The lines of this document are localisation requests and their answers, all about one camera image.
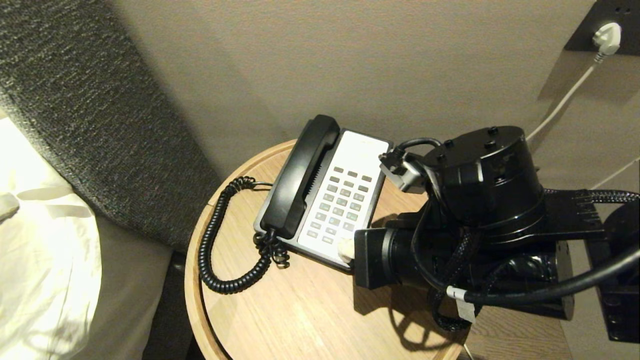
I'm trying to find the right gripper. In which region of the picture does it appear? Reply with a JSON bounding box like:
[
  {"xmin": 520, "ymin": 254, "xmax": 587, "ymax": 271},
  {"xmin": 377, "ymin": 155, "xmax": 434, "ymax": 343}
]
[{"xmin": 336, "ymin": 216, "xmax": 442, "ymax": 301}]

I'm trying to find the white desk phone base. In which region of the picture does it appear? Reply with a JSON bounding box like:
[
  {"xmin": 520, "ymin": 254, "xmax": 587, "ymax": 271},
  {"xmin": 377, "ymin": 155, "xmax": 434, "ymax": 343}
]
[{"xmin": 253, "ymin": 128, "xmax": 394, "ymax": 272}]

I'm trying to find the black phone handset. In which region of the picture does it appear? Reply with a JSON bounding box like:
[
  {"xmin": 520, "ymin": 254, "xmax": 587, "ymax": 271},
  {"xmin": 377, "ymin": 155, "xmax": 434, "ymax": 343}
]
[{"xmin": 259, "ymin": 114, "xmax": 341, "ymax": 240}]

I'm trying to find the round wooden side table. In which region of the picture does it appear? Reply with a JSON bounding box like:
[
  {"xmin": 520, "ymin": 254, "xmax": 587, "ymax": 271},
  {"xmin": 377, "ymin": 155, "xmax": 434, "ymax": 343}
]
[{"xmin": 183, "ymin": 138, "xmax": 473, "ymax": 360}]

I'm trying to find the beige mattress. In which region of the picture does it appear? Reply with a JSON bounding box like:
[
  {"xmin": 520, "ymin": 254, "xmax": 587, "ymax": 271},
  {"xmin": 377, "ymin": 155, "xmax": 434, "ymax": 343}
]
[{"xmin": 70, "ymin": 214, "xmax": 174, "ymax": 360}]

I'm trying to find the grey upholstered headboard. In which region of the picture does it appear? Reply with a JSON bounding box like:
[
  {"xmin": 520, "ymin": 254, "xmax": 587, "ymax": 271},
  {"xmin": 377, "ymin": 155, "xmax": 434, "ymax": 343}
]
[{"xmin": 0, "ymin": 0, "xmax": 223, "ymax": 253}]

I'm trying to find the white pillow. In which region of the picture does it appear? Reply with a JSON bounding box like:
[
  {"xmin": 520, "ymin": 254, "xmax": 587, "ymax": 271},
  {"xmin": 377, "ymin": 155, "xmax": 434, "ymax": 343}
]
[{"xmin": 0, "ymin": 116, "xmax": 104, "ymax": 360}]

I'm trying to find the white power plug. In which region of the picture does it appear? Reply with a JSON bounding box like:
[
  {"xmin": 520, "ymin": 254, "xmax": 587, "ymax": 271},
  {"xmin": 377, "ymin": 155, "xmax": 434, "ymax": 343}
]
[{"xmin": 592, "ymin": 22, "xmax": 623, "ymax": 64}]

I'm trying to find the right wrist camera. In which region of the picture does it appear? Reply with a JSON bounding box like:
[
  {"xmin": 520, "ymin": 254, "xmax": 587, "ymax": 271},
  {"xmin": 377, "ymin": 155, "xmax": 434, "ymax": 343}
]
[{"xmin": 378, "ymin": 137, "xmax": 443, "ymax": 196}]

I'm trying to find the black braided cable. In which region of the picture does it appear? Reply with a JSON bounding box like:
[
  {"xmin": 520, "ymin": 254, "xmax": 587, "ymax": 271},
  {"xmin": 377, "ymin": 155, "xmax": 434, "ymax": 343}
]
[{"xmin": 429, "ymin": 227, "xmax": 483, "ymax": 334}]

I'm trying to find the black coiled phone cord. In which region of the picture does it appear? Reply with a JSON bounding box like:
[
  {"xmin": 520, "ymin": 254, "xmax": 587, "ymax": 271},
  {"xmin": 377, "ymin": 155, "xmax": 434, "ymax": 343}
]
[{"xmin": 197, "ymin": 175, "xmax": 291, "ymax": 295}]

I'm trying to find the white power cable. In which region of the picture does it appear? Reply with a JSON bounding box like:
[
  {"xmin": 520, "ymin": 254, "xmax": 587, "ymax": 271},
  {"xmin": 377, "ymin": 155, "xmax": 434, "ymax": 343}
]
[{"xmin": 525, "ymin": 54, "xmax": 599, "ymax": 144}]

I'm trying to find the thin white cable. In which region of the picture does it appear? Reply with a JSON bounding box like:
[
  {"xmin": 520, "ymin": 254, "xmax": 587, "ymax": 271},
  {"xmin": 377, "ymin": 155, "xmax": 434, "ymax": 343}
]
[{"xmin": 589, "ymin": 156, "xmax": 640, "ymax": 192}]

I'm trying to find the black wall socket plate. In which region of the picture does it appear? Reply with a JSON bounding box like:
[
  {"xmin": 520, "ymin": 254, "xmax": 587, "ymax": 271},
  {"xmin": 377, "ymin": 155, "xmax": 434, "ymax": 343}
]
[{"xmin": 564, "ymin": 0, "xmax": 640, "ymax": 57}]

